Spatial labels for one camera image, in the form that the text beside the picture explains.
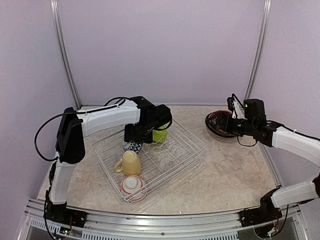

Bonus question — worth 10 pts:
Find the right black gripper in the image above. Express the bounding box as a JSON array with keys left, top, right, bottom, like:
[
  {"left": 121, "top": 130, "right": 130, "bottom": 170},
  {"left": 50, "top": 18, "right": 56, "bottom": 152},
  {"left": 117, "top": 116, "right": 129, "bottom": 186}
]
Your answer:
[{"left": 206, "top": 112, "right": 256, "bottom": 137}]

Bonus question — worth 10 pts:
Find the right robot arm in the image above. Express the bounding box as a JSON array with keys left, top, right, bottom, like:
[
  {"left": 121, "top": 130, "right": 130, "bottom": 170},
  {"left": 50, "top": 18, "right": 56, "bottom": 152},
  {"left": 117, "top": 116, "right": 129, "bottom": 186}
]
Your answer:
[{"left": 214, "top": 97, "right": 320, "bottom": 222}]

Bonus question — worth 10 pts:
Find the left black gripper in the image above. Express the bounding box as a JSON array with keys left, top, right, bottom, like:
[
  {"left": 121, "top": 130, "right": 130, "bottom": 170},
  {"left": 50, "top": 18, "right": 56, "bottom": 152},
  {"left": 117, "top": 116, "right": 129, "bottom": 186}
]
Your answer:
[{"left": 125, "top": 122, "right": 157, "bottom": 144}]

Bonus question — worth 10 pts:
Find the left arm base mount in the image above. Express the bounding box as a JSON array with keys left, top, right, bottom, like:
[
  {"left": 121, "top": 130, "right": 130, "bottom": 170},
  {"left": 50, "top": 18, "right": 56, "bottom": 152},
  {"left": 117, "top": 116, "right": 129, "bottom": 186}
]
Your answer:
[{"left": 43, "top": 202, "right": 88, "bottom": 228}]

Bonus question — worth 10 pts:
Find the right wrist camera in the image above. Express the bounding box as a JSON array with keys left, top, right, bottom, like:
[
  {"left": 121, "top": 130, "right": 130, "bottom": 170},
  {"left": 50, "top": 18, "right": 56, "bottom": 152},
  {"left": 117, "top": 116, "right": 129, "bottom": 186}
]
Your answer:
[{"left": 227, "top": 96, "right": 245, "bottom": 119}]

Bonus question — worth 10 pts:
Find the white wire dish rack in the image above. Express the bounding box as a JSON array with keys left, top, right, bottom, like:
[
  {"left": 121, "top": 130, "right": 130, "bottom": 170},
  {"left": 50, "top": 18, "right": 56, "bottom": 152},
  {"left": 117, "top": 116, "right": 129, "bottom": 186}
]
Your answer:
[{"left": 91, "top": 121, "right": 205, "bottom": 204}]

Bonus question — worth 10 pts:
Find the right aluminium frame post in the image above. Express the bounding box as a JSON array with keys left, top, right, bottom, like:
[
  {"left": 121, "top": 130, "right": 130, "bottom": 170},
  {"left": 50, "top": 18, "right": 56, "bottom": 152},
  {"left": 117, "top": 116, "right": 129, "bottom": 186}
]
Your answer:
[{"left": 243, "top": 0, "right": 272, "bottom": 100}]

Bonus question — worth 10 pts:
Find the yellow mug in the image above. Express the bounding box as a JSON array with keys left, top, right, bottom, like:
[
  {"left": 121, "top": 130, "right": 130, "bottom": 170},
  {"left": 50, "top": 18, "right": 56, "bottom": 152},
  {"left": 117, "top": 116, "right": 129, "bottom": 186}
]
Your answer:
[{"left": 114, "top": 150, "right": 142, "bottom": 177}]

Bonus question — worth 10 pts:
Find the blue white patterned bowl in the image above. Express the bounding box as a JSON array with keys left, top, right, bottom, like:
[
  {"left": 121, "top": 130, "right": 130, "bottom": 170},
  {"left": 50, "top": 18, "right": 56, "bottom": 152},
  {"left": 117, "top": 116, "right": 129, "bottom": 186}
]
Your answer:
[{"left": 122, "top": 141, "right": 144, "bottom": 154}]

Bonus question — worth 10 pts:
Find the white bowl red rim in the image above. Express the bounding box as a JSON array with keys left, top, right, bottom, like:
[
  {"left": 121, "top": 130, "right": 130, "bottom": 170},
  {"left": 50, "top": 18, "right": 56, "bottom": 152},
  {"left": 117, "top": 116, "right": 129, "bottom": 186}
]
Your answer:
[{"left": 120, "top": 175, "right": 148, "bottom": 203}]

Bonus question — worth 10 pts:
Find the green bowl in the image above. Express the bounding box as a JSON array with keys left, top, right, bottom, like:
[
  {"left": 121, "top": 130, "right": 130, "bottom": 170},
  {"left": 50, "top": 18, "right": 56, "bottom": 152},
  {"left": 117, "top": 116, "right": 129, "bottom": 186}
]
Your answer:
[{"left": 152, "top": 125, "right": 168, "bottom": 144}]

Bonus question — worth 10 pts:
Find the aluminium front rail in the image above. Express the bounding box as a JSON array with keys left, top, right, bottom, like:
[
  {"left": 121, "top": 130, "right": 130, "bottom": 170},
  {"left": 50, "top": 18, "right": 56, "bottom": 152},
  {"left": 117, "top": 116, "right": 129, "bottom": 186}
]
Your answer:
[{"left": 24, "top": 197, "right": 307, "bottom": 240}]

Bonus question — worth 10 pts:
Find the small black plate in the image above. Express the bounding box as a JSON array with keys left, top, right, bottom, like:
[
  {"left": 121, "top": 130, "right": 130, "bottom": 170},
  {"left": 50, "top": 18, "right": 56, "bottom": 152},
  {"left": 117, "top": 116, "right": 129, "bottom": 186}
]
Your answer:
[{"left": 208, "top": 110, "right": 233, "bottom": 134}]

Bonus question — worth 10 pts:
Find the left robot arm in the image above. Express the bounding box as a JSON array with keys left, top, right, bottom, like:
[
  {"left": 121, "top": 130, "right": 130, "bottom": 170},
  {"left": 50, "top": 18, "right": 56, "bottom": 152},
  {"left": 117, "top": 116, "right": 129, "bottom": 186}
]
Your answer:
[{"left": 40, "top": 96, "right": 173, "bottom": 223}]

